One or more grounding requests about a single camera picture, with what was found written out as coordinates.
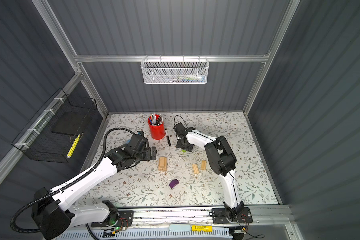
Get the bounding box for ridged wood block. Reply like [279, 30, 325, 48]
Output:
[201, 160, 207, 171]
[192, 164, 200, 175]

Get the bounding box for purple block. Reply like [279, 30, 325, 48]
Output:
[169, 179, 180, 189]

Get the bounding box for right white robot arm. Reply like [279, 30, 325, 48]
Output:
[174, 123, 245, 220]

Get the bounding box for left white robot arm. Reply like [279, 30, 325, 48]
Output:
[31, 131, 157, 240]

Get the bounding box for black marker pen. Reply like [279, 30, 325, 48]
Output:
[165, 129, 172, 146]

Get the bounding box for red pen cup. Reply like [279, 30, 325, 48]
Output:
[148, 122, 166, 140]

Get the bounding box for pens in cup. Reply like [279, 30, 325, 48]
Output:
[148, 113, 164, 126]

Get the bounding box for markers in white basket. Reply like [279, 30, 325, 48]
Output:
[168, 74, 208, 84]

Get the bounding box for yellow marker in basket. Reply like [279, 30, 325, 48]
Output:
[67, 135, 81, 159]

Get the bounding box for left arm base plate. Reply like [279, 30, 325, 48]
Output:
[91, 211, 134, 228]

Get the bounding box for white wire basket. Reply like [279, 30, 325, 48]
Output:
[141, 60, 210, 85]

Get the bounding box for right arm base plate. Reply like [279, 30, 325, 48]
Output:
[209, 207, 253, 225]

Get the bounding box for black wire basket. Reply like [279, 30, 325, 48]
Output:
[12, 91, 98, 164]

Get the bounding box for black corrugated cable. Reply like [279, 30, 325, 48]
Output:
[10, 127, 137, 234]

